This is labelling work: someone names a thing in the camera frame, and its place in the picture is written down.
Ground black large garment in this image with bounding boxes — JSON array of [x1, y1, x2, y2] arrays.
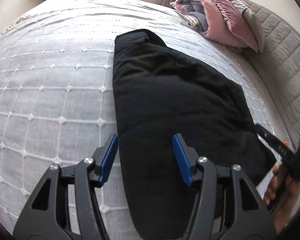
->
[[113, 29, 276, 239]]

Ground grey quilted headboard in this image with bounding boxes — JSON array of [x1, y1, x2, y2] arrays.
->
[[241, 0, 300, 148]]

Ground grey white bedspread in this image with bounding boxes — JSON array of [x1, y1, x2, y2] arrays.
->
[[0, 0, 289, 232]]

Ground pink velvet pillow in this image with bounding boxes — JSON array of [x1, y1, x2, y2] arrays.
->
[[211, 0, 258, 53]]

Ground grey pink pillow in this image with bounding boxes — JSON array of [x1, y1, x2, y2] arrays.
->
[[229, 0, 265, 54]]

